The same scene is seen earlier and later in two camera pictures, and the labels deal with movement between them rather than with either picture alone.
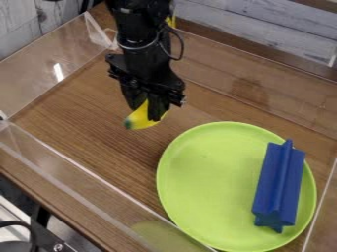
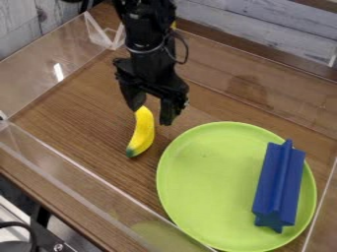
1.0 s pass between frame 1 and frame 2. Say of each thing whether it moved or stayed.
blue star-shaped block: stayed
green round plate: stayed
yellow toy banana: moved
